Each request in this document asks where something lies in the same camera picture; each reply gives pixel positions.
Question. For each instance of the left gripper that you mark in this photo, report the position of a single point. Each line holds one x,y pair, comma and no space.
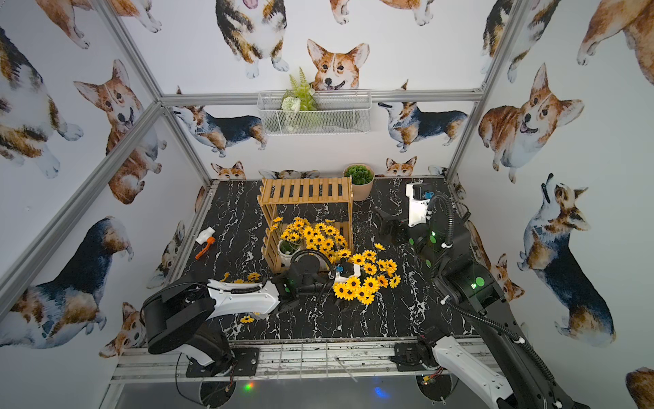
321,273

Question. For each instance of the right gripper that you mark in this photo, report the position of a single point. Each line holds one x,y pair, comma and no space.
391,222

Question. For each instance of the sunflower pot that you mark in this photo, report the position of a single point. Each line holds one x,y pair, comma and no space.
378,272
327,239
249,300
291,239

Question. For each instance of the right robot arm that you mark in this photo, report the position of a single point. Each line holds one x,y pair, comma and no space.
439,236

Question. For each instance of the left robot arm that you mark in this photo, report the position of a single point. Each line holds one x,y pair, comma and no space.
176,317

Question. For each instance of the beige pot green plant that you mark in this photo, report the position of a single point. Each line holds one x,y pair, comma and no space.
362,178

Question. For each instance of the wooden two-tier shelf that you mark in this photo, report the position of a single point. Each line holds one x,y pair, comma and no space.
285,205

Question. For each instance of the white orange spray bottle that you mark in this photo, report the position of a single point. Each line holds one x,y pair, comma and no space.
206,239

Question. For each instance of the green fern plant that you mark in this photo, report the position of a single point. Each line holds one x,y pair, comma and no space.
299,94

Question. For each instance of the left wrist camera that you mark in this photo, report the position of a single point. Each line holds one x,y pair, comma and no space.
346,270

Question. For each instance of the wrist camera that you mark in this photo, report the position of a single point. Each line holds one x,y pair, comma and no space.
419,195
346,270

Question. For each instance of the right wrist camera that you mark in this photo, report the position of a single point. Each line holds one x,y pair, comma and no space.
419,195

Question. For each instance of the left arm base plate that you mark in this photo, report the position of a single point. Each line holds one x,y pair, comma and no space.
241,362

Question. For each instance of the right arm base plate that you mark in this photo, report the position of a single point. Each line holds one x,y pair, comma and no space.
413,357

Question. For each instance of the white wire basket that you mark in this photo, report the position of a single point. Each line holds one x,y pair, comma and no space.
324,113

